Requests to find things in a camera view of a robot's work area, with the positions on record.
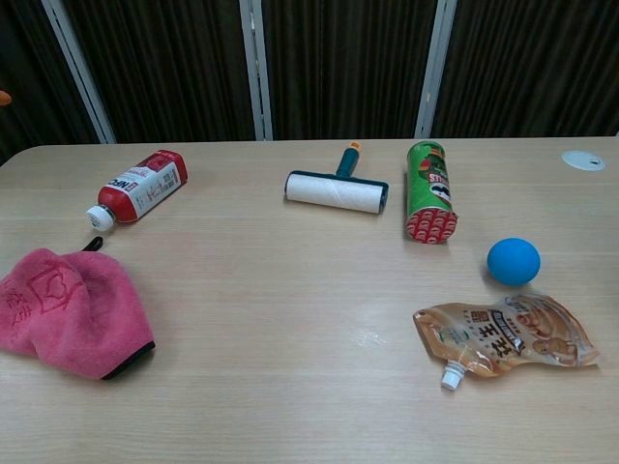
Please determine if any teal lint roller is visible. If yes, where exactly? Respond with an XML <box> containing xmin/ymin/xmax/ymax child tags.
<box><xmin>282</xmin><ymin>140</ymin><xmax>390</xmax><ymax>217</ymax></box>

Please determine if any blue ball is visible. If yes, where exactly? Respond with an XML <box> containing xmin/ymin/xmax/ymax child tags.
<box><xmin>486</xmin><ymin>236</ymin><xmax>542</xmax><ymax>285</ymax></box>

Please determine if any pink cloth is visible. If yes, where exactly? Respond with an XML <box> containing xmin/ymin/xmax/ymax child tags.
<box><xmin>0</xmin><ymin>236</ymin><xmax>157</xmax><ymax>381</ymax></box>

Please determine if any dark fabric partition panel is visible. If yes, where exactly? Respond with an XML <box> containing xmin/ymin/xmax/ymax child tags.
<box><xmin>61</xmin><ymin>0</ymin><xmax>256</xmax><ymax>144</ymax></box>
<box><xmin>261</xmin><ymin>0</ymin><xmax>438</xmax><ymax>141</ymax></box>
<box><xmin>431</xmin><ymin>0</ymin><xmax>619</xmax><ymax>138</ymax></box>
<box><xmin>0</xmin><ymin>0</ymin><xmax>103</xmax><ymax>165</ymax></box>

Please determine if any grey partition post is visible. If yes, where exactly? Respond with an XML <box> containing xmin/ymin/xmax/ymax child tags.
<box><xmin>414</xmin><ymin>0</ymin><xmax>458</xmax><ymax>139</ymax></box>
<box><xmin>40</xmin><ymin>0</ymin><xmax>118</xmax><ymax>145</ymax></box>
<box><xmin>239</xmin><ymin>0</ymin><xmax>275</xmax><ymax>142</ymax></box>

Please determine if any white cable grommet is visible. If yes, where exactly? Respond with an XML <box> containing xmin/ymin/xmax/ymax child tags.
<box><xmin>561</xmin><ymin>149</ymin><xmax>607</xmax><ymax>172</ymax></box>

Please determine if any red juice bottle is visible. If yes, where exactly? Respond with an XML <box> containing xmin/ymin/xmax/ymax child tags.
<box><xmin>85</xmin><ymin>149</ymin><xmax>190</xmax><ymax>234</ymax></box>

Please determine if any green chips can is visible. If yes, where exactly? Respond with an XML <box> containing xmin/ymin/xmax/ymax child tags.
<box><xmin>404</xmin><ymin>139</ymin><xmax>460</xmax><ymax>246</ymax></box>

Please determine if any brown spout pouch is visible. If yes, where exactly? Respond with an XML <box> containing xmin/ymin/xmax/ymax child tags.
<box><xmin>412</xmin><ymin>291</ymin><xmax>602</xmax><ymax>391</ymax></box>

